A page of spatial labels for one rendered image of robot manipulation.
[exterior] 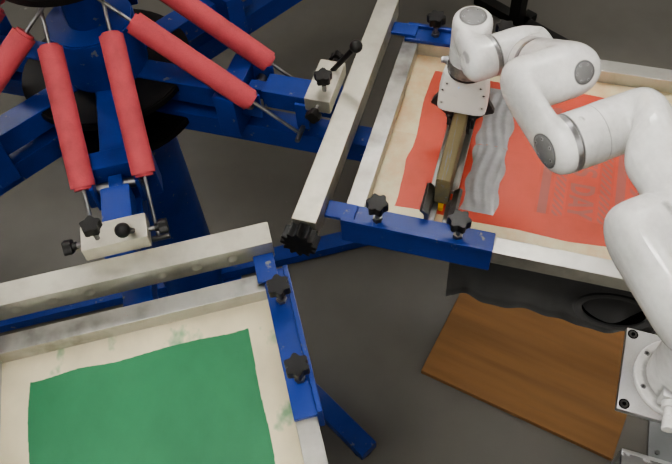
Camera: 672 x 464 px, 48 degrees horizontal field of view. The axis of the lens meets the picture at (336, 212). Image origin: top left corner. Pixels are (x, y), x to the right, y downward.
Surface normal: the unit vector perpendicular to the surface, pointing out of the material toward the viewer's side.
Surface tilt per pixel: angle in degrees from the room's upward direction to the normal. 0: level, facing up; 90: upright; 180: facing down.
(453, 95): 91
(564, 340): 0
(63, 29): 0
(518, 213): 0
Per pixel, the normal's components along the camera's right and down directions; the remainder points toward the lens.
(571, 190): -0.06, -0.58
